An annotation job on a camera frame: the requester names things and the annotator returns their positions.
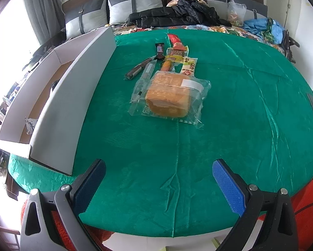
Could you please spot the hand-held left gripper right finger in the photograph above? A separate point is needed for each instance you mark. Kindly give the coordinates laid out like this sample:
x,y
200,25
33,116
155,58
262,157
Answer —
x,y
228,185

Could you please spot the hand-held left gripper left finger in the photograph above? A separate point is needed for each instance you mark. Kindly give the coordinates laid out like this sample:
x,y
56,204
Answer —
x,y
90,185

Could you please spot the white cardboard box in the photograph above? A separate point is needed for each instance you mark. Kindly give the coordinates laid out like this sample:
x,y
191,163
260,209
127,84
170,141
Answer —
x,y
67,89

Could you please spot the bread loaf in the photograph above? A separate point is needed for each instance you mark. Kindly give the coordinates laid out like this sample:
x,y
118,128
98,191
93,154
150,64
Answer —
x,y
167,96

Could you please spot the clear long snack packet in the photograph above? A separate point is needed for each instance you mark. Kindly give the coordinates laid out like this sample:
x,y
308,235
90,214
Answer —
x,y
146,77

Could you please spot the white yellow snack packet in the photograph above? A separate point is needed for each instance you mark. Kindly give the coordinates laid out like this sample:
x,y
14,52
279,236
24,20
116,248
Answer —
x,y
190,66

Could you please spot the dark long snack stick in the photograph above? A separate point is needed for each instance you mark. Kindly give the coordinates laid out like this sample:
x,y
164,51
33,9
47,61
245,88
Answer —
x,y
138,69

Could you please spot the yellow jerky packet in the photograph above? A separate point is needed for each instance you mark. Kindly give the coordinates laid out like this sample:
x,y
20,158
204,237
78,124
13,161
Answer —
x,y
175,53

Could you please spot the brown chocolate bar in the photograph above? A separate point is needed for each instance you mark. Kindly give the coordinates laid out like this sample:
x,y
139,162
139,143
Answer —
x,y
159,51

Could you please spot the red sausage stick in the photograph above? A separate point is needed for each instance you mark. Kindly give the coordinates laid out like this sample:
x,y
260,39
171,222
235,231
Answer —
x,y
173,39

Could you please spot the orange mat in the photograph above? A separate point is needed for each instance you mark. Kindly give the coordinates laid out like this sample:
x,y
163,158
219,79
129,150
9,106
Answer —
x,y
310,196

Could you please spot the white paper scrap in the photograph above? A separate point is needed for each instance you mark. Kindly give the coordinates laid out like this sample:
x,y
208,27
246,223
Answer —
x,y
30,125

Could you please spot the black bag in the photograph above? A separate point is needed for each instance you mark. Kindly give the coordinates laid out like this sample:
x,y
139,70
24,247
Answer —
x,y
289,44

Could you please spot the blue cloth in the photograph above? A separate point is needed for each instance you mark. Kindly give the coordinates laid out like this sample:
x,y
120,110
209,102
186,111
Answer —
x,y
258,26

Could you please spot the clear plastic bag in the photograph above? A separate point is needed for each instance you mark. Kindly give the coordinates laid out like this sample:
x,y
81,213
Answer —
x,y
237,13

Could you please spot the black puffer jacket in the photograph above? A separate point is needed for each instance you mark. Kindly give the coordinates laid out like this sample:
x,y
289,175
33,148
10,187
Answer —
x,y
172,15

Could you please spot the grey curtain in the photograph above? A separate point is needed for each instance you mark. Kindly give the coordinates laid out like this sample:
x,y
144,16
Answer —
x,y
44,7

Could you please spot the beige cloth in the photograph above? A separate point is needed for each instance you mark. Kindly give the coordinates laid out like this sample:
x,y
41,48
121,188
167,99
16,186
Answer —
x,y
172,3

